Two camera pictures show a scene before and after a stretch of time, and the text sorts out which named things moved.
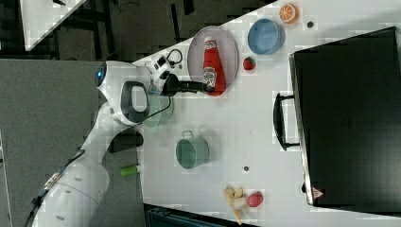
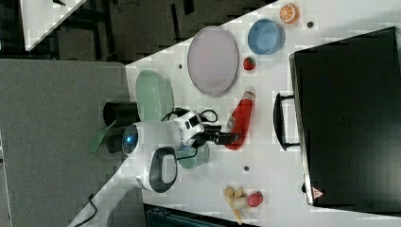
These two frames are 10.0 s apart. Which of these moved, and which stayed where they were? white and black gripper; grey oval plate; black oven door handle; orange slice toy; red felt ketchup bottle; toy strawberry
Moved: red felt ketchup bottle; white and black gripper
Stayed: black oven door handle; orange slice toy; toy strawberry; grey oval plate
